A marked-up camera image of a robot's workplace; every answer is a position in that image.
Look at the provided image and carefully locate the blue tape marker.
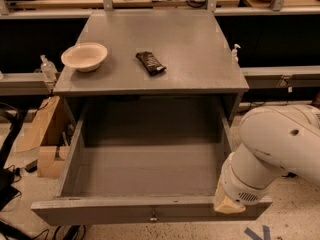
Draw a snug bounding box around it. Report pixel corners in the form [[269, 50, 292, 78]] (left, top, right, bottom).
[[244, 225, 272, 240]]

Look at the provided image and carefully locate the white paper bowl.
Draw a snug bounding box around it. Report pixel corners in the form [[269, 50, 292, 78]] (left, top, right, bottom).
[[61, 42, 108, 72]]

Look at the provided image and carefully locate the cardboard box left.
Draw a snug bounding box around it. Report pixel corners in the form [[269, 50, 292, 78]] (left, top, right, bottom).
[[17, 96, 70, 178]]

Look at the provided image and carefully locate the white pump bottle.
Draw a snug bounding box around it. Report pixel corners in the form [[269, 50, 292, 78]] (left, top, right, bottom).
[[231, 44, 241, 63]]

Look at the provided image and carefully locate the black snack bar wrapper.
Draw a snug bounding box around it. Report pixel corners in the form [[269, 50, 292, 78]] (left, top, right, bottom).
[[136, 51, 166, 76]]

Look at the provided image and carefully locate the clear bottle left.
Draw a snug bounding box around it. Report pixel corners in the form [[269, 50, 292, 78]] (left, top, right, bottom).
[[40, 55, 58, 82]]

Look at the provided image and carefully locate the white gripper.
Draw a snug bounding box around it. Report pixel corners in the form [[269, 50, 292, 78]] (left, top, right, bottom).
[[214, 152, 268, 214]]

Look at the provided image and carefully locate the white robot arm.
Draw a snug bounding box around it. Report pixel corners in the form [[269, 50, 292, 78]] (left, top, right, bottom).
[[214, 105, 320, 214]]

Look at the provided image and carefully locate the black stand bottom left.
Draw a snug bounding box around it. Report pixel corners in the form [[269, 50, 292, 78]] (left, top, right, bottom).
[[52, 225, 86, 240]]

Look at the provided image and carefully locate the black chair left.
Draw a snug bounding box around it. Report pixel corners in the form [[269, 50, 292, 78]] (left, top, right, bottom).
[[0, 103, 23, 211]]

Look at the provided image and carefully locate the grey top drawer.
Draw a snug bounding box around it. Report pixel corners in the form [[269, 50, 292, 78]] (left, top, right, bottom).
[[30, 97, 273, 227]]

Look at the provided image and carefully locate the grey drawer cabinet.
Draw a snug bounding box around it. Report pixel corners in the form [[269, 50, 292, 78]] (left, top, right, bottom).
[[54, 9, 248, 121]]

